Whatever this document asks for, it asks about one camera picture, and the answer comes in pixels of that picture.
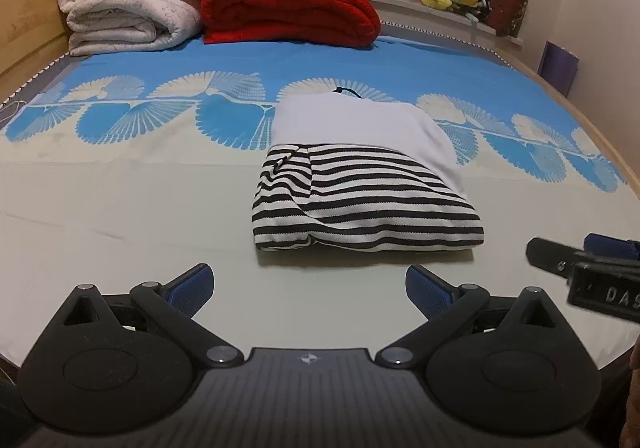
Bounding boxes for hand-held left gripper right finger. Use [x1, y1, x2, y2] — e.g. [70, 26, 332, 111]
[375, 264, 581, 370]

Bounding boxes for purple box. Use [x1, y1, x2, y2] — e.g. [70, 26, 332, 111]
[540, 40, 581, 97]

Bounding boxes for blue white printed bed sheet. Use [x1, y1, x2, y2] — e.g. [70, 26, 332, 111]
[0, 35, 632, 369]

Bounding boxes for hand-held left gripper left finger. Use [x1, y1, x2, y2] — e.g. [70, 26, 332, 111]
[47, 263, 246, 369]

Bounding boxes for folded white blanket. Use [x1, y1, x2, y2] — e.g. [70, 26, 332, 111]
[57, 0, 214, 57]

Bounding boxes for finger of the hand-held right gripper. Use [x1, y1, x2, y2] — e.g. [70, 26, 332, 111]
[526, 236, 588, 280]
[583, 233, 640, 262]

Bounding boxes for folded red blanket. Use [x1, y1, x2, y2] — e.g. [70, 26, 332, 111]
[201, 0, 382, 49]

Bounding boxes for wooden headboard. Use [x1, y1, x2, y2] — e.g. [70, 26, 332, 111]
[0, 0, 101, 86]

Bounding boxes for dark red plush toy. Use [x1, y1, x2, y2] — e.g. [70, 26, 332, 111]
[487, 0, 531, 37]

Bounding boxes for black white striped sweater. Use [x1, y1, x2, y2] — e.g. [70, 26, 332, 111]
[251, 87, 486, 254]

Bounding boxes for white windowsill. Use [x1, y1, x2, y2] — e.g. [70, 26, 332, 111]
[372, 0, 524, 48]

